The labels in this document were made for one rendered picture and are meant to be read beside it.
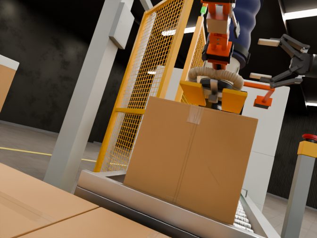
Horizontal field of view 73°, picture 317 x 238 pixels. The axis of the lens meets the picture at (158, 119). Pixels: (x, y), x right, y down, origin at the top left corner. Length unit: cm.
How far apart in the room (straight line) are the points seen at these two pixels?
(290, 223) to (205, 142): 70
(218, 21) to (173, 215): 59
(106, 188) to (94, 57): 125
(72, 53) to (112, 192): 868
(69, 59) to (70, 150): 762
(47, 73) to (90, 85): 712
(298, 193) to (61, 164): 152
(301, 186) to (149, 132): 82
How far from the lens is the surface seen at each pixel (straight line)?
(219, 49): 88
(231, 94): 95
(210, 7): 68
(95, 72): 178
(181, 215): 72
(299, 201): 131
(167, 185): 79
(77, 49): 942
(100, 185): 81
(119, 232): 61
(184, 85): 98
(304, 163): 131
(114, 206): 79
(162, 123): 80
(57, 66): 901
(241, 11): 120
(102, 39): 189
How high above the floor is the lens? 78
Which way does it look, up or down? 6 degrees up
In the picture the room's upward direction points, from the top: 16 degrees clockwise
